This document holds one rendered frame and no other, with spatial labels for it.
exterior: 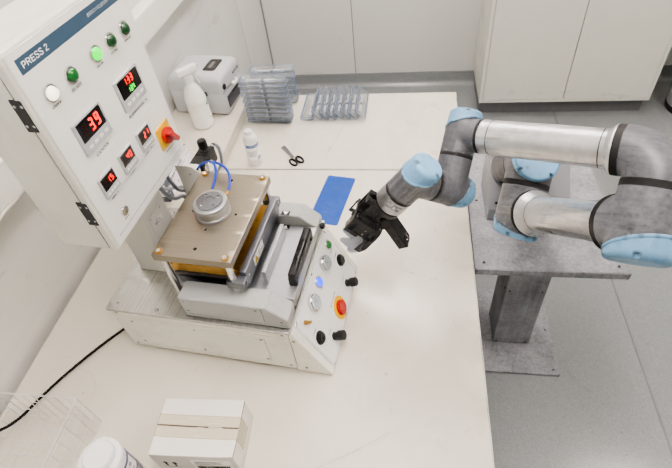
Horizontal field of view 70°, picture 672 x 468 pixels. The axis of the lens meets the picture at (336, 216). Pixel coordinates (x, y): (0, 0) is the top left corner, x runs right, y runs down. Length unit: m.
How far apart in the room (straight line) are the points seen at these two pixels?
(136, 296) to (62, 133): 0.49
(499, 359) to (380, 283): 0.88
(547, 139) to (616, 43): 2.26
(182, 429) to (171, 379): 0.20
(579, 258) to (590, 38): 1.90
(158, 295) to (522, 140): 0.89
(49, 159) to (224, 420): 0.62
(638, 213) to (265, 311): 0.72
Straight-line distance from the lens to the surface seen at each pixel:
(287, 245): 1.19
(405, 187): 1.04
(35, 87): 0.90
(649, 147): 0.99
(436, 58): 3.57
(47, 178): 1.00
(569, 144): 1.02
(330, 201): 1.60
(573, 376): 2.18
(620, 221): 0.97
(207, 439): 1.14
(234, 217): 1.09
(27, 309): 1.54
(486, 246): 1.48
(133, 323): 1.31
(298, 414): 1.20
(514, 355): 2.15
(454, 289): 1.37
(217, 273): 1.11
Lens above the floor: 1.85
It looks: 45 degrees down
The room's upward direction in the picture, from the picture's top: 8 degrees counter-clockwise
